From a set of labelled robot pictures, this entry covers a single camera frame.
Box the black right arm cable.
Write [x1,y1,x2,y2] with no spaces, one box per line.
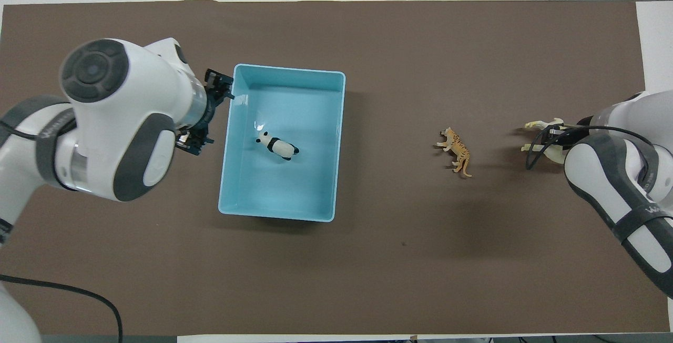
[526,125,659,170]

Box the brown table mat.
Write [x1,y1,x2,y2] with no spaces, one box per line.
[0,0,671,337]

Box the light blue plastic storage box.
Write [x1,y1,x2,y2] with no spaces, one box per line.
[218,63,346,223]

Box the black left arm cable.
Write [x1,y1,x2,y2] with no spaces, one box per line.
[0,274,124,343]

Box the cream white horse toy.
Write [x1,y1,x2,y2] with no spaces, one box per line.
[519,117,569,165]

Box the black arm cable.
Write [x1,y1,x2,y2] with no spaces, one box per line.
[0,274,124,343]
[526,125,659,170]

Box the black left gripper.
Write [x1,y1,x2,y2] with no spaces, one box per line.
[176,68,234,155]

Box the black and white panda toy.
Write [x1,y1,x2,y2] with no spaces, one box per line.
[256,130,300,162]

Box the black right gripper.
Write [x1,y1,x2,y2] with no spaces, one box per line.
[547,118,595,149]

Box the orange striped tiger toy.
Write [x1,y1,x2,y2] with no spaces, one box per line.
[434,127,473,178]

